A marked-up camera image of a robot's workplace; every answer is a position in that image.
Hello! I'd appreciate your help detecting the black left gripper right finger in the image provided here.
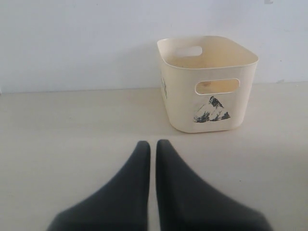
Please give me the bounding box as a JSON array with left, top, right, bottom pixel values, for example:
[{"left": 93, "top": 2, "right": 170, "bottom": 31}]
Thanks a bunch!
[{"left": 155, "top": 140, "right": 272, "bottom": 231}]

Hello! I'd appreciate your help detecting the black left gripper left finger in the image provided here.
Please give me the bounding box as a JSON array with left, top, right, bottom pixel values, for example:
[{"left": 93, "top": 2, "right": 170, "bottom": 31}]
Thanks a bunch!
[{"left": 48, "top": 141, "right": 151, "bottom": 231}]

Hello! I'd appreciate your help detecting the cream plastic storage bin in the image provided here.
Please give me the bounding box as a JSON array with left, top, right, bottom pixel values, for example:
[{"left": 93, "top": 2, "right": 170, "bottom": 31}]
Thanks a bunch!
[{"left": 157, "top": 36, "right": 258, "bottom": 133}]

